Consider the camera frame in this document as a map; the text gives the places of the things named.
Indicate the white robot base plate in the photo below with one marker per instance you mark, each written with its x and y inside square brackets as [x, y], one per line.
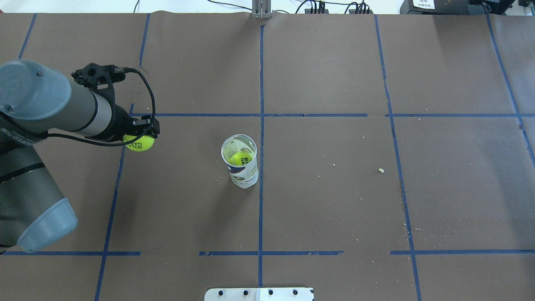
[260, 294]

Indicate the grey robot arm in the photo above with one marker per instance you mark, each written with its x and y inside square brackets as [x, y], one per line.
[37, 103]

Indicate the yellow-green tennis ball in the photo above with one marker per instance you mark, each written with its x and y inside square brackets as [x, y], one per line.
[142, 144]

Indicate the tennis ball inside can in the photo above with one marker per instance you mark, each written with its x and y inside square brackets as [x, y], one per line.
[240, 159]

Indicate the clear tennis ball can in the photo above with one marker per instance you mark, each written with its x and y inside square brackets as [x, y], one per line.
[242, 176]

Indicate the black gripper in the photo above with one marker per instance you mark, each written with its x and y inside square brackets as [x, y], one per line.
[121, 123]

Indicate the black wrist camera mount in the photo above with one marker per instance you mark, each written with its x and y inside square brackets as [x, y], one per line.
[100, 79]

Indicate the aluminium frame post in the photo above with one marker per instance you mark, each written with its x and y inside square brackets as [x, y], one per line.
[261, 9]

